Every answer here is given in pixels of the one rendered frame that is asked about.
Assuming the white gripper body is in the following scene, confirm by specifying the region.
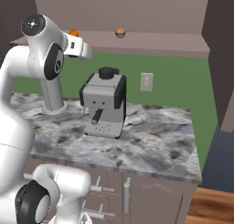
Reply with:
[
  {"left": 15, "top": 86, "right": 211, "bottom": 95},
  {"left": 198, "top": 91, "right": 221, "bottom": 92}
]
[{"left": 77, "top": 40, "right": 93, "bottom": 60}]

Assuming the dark brown cabinet door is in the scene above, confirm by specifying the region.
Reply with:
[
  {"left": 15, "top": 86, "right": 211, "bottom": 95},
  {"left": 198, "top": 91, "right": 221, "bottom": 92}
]
[
  {"left": 0, "top": 0, "right": 38, "bottom": 59},
  {"left": 200, "top": 0, "right": 234, "bottom": 133}
]

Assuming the brownish orange tangerine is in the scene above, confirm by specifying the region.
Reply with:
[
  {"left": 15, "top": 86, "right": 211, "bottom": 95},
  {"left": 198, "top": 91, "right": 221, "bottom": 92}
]
[{"left": 114, "top": 27, "right": 127, "bottom": 39}]

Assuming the grey and black coffee machine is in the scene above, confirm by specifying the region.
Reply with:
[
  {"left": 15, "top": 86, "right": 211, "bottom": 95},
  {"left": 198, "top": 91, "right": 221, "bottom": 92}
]
[{"left": 79, "top": 66, "right": 128, "bottom": 140}]

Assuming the brown drawer front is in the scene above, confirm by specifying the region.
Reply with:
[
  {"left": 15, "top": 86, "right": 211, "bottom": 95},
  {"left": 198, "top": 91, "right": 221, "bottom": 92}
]
[
  {"left": 81, "top": 194, "right": 124, "bottom": 224},
  {"left": 23, "top": 157, "right": 124, "bottom": 201}
]

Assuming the brown cupboard door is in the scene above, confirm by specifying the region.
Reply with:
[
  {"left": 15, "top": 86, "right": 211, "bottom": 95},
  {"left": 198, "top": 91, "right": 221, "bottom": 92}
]
[{"left": 122, "top": 172, "right": 197, "bottom": 224}]

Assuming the beige wall socket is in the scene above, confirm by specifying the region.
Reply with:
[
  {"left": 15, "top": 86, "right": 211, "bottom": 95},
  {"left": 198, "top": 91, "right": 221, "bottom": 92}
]
[{"left": 139, "top": 71, "right": 154, "bottom": 92}]

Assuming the brown open wall cabinet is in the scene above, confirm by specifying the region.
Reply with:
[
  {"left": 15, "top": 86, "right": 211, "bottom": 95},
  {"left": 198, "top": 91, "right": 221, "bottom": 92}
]
[{"left": 10, "top": 0, "right": 212, "bottom": 59}]

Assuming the silver drawer handle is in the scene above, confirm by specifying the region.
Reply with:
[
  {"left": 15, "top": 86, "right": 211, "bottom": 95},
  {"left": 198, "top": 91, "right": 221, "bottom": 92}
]
[
  {"left": 81, "top": 200, "right": 117, "bottom": 220},
  {"left": 90, "top": 176, "right": 116, "bottom": 194},
  {"left": 23, "top": 172, "right": 35, "bottom": 182}
]

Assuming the silver cupboard door handle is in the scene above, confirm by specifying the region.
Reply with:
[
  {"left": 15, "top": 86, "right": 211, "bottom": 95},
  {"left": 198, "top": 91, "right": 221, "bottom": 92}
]
[{"left": 122, "top": 176, "right": 133, "bottom": 215}]

